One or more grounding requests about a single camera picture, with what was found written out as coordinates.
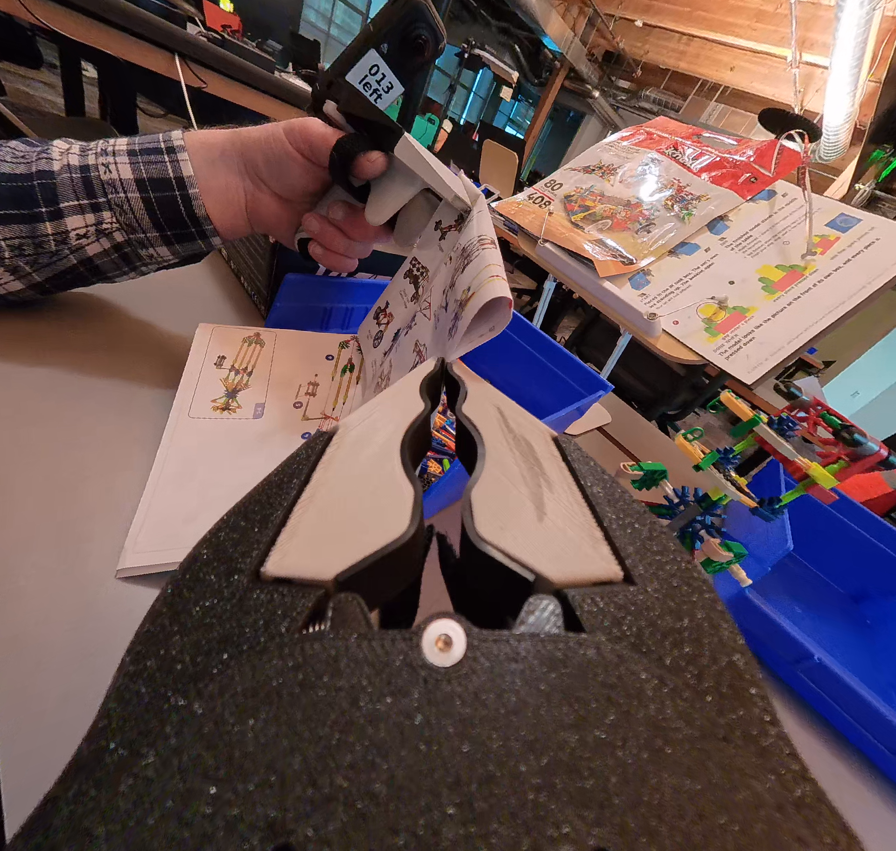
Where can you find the clear plastic toy bag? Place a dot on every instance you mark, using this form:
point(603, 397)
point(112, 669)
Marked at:
point(630, 200)

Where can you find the toy building instruction booklet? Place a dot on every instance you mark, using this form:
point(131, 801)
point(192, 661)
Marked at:
point(210, 480)

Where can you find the silver ventilation duct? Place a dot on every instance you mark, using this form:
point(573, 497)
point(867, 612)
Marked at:
point(850, 60)

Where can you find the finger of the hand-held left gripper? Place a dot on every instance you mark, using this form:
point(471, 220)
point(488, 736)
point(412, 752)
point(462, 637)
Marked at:
point(430, 165)

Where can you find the green blue construction toy model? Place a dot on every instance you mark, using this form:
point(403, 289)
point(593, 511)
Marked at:
point(700, 508)

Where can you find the red construction toy frame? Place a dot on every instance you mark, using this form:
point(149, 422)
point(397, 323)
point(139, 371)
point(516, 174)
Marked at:
point(805, 438)

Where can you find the blue plastic parts bin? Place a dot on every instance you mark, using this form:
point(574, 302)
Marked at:
point(539, 368)

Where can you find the printed instruction poster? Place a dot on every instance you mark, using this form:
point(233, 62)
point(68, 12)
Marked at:
point(770, 305)

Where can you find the pile of colourful toy pieces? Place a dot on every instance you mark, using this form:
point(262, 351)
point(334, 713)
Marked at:
point(439, 441)

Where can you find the green chair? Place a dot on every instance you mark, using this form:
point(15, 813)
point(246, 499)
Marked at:
point(425, 130)

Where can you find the black cardboard box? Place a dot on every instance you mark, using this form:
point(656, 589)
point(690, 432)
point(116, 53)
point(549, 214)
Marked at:
point(248, 273)

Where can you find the beige chair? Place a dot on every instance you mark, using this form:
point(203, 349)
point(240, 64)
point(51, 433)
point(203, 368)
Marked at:
point(498, 165)

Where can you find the beige rounded board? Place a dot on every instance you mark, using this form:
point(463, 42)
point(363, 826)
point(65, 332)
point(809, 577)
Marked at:
point(588, 420)

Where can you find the black round fuzzy disc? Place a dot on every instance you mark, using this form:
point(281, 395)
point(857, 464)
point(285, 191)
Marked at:
point(791, 125)

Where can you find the pale blue box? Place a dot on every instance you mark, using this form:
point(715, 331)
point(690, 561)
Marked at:
point(864, 389)

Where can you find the person's left hand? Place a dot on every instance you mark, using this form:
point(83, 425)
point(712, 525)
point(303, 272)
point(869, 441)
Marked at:
point(259, 179)

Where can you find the white tilted display board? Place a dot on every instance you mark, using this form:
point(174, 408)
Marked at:
point(595, 291)

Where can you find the blue plastic model bin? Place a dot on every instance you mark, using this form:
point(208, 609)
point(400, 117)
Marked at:
point(826, 606)

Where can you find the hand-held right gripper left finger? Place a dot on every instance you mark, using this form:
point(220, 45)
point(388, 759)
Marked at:
point(343, 501)

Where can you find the long wooden desk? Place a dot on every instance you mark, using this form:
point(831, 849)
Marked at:
point(210, 79)

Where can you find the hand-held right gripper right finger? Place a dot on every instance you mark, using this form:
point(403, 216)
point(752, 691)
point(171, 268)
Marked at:
point(539, 508)

